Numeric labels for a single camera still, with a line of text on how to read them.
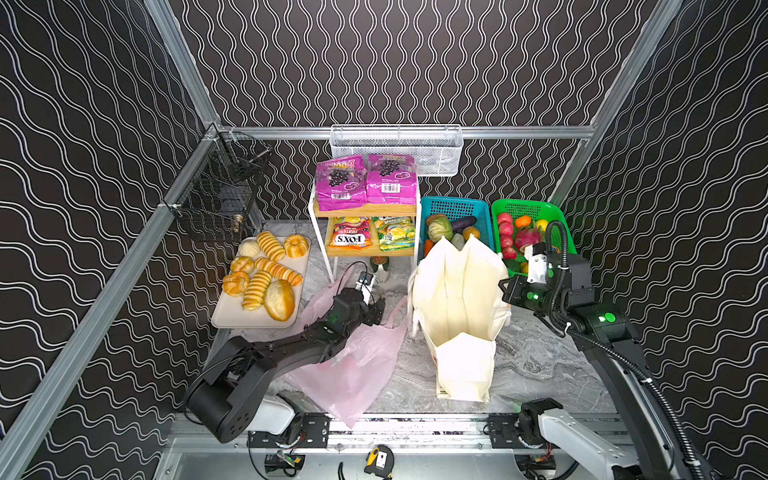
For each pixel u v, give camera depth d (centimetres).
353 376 80
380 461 69
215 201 93
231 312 97
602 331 45
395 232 92
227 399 43
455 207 117
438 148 103
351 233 92
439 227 106
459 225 113
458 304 95
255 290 97
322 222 79
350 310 67
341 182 77
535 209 117
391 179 75
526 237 107
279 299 92
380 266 95
